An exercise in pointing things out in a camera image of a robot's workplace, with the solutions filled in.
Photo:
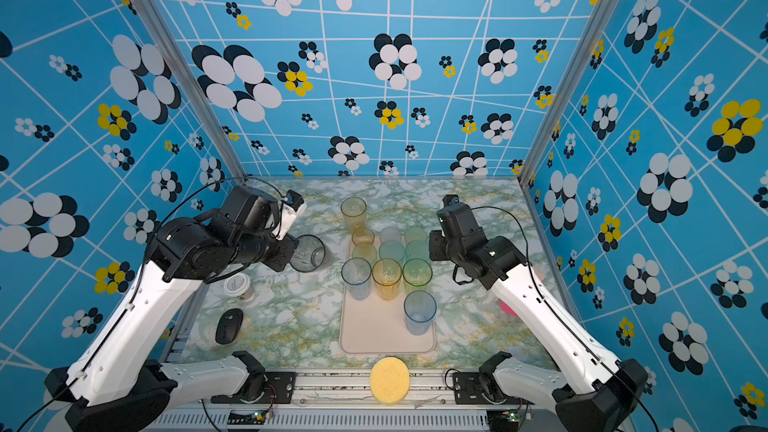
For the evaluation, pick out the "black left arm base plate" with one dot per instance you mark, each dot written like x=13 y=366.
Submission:
x=276 y=387

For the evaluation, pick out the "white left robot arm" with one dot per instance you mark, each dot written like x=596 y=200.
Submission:
x=114 y=385

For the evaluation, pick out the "grey glass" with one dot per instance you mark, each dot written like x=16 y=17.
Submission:
x=309 y=254

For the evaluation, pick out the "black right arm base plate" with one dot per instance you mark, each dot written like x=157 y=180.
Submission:
x=467 y=390

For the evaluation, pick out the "small amber glass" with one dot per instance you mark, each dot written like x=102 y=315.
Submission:
x=363 y=236

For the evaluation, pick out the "pale pink rectangular tray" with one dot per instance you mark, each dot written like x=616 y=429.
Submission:
x=375 y=326

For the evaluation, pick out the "grey-blue glass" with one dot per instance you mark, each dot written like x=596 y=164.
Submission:
x=356 y=274

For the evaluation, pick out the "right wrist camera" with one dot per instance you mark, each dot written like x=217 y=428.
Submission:
x=460 y=228

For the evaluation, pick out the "pink plush doll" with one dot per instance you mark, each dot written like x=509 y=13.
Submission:
x=506 y=308

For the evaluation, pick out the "white tape roll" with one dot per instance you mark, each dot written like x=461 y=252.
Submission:
x=239 y=286

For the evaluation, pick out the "tall green-teal glass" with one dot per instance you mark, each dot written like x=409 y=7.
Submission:
x=418 y=249

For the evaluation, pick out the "pale green glass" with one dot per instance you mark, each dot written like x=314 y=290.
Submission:
x=365 y=251
x=415 y=233

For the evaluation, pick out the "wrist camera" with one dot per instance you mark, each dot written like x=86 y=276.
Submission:
x=460 y=228
x=248 y=210

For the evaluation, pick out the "yellow glass column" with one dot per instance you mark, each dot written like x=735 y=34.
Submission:
x=387 y=274

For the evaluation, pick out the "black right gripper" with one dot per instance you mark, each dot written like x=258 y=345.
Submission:
x=436 y=253

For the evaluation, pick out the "tall blue glass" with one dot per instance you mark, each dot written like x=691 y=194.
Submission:
x=420 y=308

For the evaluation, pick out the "green glass column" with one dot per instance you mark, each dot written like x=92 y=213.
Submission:
x=417 y=275

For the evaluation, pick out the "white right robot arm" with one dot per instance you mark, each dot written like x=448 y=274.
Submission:
x=590 y=389

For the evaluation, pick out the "tall amber glass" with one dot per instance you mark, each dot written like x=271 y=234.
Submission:
x=354 y=212

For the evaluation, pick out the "aluminium front rail frame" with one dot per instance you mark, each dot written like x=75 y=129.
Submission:
x=341 y=400

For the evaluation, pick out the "small clear glass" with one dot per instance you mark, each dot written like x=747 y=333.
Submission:
x=390 y=233

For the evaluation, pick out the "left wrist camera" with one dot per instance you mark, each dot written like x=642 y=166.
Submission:
x=248 y=210

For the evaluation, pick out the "tall teal glass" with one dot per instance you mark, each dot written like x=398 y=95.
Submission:
x=392 y=249

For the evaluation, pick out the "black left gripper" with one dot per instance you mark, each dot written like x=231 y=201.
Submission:
x=284 y=259

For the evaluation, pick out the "black computer mouse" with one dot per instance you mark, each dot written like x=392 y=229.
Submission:
x=229 y=326

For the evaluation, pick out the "yellow round sponge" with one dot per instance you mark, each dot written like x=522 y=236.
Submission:
x=390 y=380

